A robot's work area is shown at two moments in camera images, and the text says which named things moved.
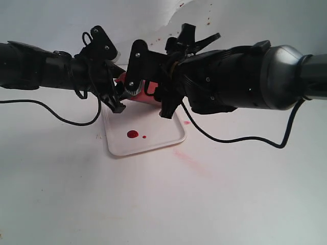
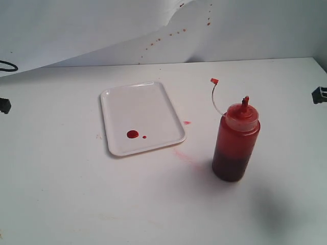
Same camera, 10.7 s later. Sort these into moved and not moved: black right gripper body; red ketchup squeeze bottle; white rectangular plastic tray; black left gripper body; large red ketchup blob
Moved: red ketchup squeeze bottle; black right gripper body; black left gripper body
Not moved: white rectangular plastic tray; large red ketchup blob
